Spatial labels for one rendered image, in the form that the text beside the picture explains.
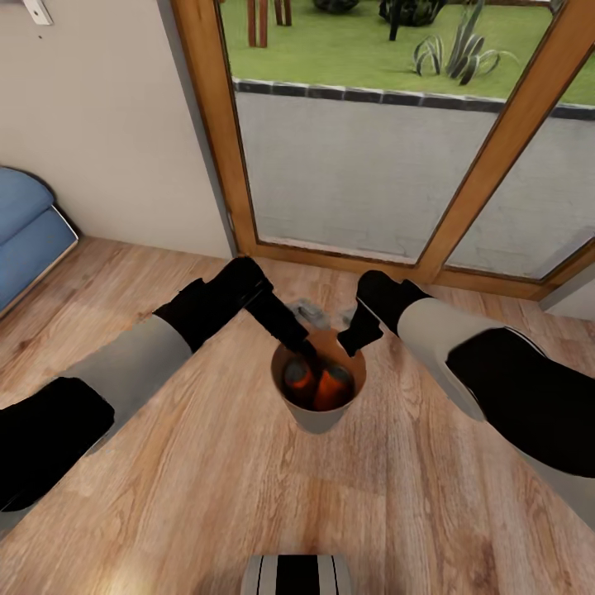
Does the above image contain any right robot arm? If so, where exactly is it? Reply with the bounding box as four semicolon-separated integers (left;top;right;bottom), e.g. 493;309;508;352
337;270;595;531

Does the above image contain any can of soda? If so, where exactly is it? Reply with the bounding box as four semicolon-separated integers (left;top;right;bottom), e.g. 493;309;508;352
313;364;350;412
302;399;318;412
283;362;319;401

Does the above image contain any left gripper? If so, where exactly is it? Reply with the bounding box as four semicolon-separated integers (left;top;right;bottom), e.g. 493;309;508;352
258;301;321;364

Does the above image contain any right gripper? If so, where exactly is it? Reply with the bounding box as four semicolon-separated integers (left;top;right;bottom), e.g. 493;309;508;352
337;317;383;357

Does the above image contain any trash can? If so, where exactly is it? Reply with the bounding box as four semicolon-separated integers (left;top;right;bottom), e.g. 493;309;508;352
270;326;367;435

